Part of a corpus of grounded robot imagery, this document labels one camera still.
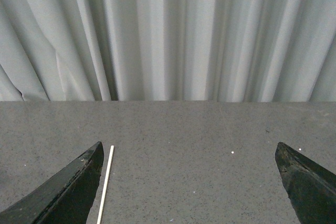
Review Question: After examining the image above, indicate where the grey curtain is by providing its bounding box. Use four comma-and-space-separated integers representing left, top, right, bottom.
1, 0, 335, 102

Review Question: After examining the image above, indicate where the white chopstick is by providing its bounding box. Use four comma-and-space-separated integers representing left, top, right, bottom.
97, 145, 114, 224

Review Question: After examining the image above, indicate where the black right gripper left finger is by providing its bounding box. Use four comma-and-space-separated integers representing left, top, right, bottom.
1, 142, 104, 223

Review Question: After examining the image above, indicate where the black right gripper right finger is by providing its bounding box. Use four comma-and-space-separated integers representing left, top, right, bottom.
275, 142, 335, 223

